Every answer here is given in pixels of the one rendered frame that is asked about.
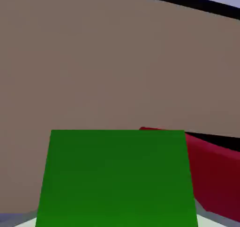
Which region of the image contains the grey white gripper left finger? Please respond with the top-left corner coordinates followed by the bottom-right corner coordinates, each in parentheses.
top-left (0, 210), bottom-right (38, 227)

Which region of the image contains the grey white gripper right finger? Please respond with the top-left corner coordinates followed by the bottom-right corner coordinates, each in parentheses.
top-left (194, 198), bottom-right (240, 227)

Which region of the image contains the small green cube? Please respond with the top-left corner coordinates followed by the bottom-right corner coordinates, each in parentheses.
top-left (35, 129), bottom-right (199, 227)

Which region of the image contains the small red cube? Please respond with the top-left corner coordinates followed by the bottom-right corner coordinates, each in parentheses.
top-left (138, 126), bottom-right (240, 223)

